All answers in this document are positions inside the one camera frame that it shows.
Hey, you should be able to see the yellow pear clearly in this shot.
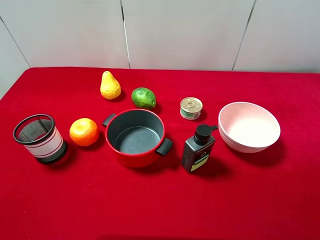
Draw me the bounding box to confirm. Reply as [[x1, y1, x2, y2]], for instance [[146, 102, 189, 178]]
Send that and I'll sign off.
[[100, 71, 122, 100]]

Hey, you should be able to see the green avocado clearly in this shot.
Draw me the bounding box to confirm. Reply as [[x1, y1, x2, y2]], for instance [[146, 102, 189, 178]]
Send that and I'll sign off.
[[131, 87, 157, 110]]

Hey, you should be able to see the small tin can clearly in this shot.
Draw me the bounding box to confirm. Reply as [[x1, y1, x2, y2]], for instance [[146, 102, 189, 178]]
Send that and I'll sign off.
[[180, 97, 203, 120]]

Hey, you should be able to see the black pump bottle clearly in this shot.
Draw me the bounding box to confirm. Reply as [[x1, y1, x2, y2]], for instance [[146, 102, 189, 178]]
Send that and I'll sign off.
[[181, 124, 218, 173]]

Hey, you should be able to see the orange tangerine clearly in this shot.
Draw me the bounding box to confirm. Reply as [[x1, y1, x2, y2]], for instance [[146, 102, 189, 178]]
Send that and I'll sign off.
[[69, 118, 99, 147]]

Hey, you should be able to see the pink bowl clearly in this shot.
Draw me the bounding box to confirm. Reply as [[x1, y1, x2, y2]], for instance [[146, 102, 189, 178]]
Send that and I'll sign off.
[[218, 101, 281, 153]]

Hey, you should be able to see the red tablecloth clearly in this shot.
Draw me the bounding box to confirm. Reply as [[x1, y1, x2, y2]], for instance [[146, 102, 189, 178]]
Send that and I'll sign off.
[[0, 67, 320, 240]]

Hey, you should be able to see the black mesh pen cup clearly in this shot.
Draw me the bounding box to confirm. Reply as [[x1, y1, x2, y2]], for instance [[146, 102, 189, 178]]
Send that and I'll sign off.
[[13, 113, 68, 165]]

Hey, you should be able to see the red pot with black handles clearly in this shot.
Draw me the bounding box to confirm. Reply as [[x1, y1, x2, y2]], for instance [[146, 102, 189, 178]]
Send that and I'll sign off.
[[102, 108, 173, 168]]

